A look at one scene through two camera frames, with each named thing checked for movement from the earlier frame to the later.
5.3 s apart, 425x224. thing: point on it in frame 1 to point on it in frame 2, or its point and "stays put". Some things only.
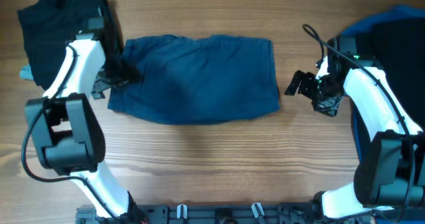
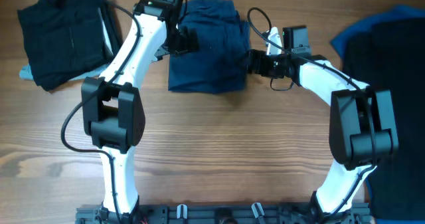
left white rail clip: [184, 211] stays put
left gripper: [104, 83] to [187, 41]
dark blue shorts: [196, 80] to [220, 64]
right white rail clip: [257, 209] stays put
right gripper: [309, 88] to [253, 62]
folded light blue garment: [26, 73] stays put
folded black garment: [50, 21] stays put
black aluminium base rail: [285, 213] stays put
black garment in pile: [396, 46] stays put
